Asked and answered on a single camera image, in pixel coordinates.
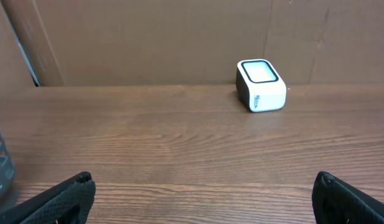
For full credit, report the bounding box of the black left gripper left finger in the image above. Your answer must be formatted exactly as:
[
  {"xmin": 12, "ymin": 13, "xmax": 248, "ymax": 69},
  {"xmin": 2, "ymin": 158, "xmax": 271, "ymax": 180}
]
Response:
[{"xmin": 0, "ymin": 172, "xmax": 96, "ymax": 224}]

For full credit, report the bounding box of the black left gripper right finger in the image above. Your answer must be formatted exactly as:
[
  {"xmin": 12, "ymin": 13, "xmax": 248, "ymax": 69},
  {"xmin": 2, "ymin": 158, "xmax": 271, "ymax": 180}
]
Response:
[{"xmin": 312, "ymin": 171, "xmax": 384, "ymax": 224}]

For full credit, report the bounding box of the white barcode scanner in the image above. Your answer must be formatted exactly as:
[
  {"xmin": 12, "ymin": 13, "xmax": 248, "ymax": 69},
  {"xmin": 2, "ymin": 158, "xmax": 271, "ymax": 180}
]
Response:
[{"xmin": 236, "ymin": 59, "xmax": 287, "ymax": 113}]

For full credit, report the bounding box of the grey plastic mesh basket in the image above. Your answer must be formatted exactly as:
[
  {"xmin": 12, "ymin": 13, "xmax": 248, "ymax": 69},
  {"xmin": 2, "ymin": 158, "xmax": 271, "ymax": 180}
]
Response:
[{"xmin": 0, "ymin": 132, "xmax": 16, "ymax": 199}]

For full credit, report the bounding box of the brown cardboard backdrop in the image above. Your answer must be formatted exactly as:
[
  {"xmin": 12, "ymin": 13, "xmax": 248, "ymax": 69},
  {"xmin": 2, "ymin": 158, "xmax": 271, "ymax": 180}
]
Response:
[{"xmin": 0, "ymin": 0, "xmax": 384, "ymax": 86}]

